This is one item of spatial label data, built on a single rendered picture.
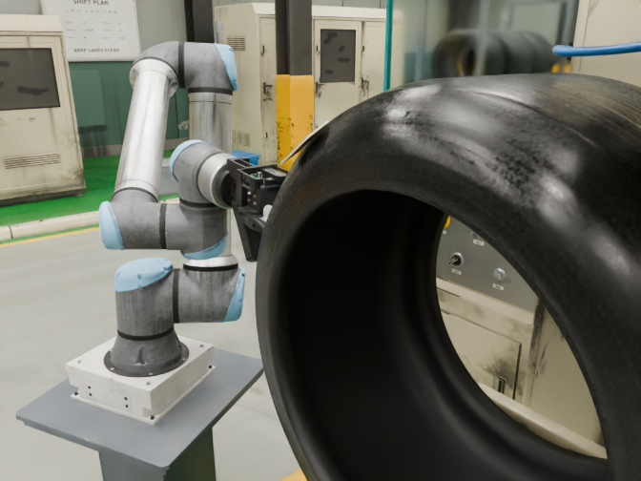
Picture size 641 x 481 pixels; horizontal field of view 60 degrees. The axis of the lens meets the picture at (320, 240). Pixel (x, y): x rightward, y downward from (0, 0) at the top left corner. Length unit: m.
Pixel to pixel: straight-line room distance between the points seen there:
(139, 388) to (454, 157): 1.20
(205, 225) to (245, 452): 1.44
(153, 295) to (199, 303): 0.12
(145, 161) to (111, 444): 0.71
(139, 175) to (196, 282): 0.43
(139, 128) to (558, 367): 0.93
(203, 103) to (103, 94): 7.22
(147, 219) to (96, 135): 7.64
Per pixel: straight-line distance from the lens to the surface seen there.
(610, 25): 0.83
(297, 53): 6.50
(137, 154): 1.20
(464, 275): 1.53
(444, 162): 0.45
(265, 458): 2.32
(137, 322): 1.53
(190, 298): 1.49
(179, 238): 1.07
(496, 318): 1.45
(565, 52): 0.83
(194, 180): 1.00
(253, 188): 0.85
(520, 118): 0.45
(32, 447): 2.63
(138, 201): 1.10
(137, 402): 1.55
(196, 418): 1.55
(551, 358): 0.96
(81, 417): 1.64
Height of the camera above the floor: 1.52
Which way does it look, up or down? 19 degrees down
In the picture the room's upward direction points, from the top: straight up
